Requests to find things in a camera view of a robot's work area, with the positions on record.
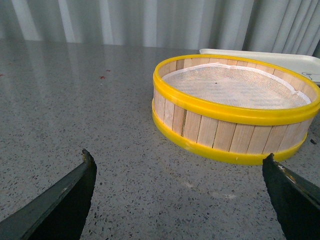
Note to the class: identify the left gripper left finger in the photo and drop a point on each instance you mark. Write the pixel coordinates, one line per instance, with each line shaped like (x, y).
(60, 212)

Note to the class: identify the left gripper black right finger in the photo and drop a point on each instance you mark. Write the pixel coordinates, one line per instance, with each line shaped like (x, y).
(295, 200)

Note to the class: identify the white rectangular tray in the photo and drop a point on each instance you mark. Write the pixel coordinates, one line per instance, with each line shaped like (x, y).
(305, 65)

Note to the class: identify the wooden steamer yellow rims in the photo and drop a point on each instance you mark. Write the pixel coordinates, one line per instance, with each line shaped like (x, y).
(227, 133)

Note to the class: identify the white steamer cloth liner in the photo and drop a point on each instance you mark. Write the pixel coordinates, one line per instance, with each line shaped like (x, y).
(237, 86)

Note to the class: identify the grey curtain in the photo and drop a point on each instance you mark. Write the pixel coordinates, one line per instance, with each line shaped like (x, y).
(272, 26)

